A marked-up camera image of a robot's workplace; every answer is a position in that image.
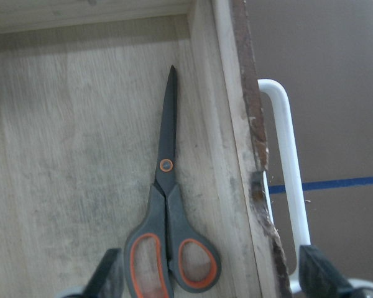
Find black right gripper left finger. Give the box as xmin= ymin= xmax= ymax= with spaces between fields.
xmin=81 ymin=248 xmax=123 ymax=298

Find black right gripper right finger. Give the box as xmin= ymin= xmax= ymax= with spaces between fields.
xmin=298 ymin=245 xmax=353 ymax=297

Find grey orange scissors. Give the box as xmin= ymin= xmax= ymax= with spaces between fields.
xmin=124 ymin=66 xmax=222 ymax=297

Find light wooden drawer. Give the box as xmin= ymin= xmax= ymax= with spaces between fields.
xmin=0 ymin=1 xmax=292 ymax=297

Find white drawer handle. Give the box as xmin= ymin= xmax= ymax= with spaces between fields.
xmin=257 ymin=78 xmax=312 ymax=294

